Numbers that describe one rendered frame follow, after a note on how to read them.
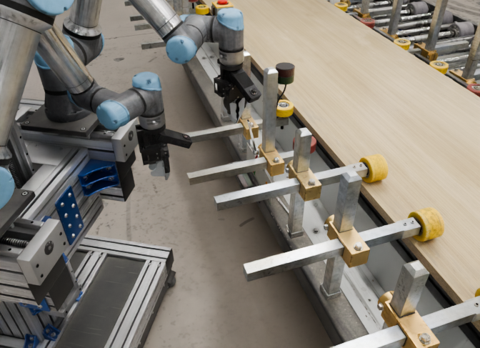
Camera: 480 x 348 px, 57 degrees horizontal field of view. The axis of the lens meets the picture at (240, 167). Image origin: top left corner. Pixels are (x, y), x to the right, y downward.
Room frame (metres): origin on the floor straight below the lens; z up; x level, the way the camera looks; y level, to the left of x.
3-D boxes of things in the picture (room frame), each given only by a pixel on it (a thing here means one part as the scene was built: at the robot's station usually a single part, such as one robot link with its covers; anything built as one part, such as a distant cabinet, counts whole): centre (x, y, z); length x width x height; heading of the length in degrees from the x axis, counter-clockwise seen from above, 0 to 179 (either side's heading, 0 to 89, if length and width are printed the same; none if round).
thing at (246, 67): (1.49, -0.02, 0.89); 0.03 x 0.03 x 0.48; 18
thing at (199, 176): (1.19, -0.04, 0.84); 0.43 x 0.03 x 0.04; 108
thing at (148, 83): (1.09, 0.25, 1.18); 0.09 x 0.08 x 0.11; 144
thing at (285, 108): (1.49, -0.17, 0.85); 0.08 x 0.08 x 0.11
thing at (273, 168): (1.23, -0.11, 0.85); 0.13 x 0.06 x 0.05; 18
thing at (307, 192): (0.99, -0.18, 0.95); 0.13 x 0.06 x 0.05; 18
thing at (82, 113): (1.25, 0.55, 1.09); 0.15 x 0.15 x 0.10
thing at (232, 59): (1.26, 0.02, 1.21); 0.08 x 0.08 x 0.05
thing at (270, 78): (1.25, -0.10, 0.93); 0.03 x 0.03 x 0.48; 18
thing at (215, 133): (1.43, 0.02, 0.83); 0.43 x 0.03 x 0.04; 108
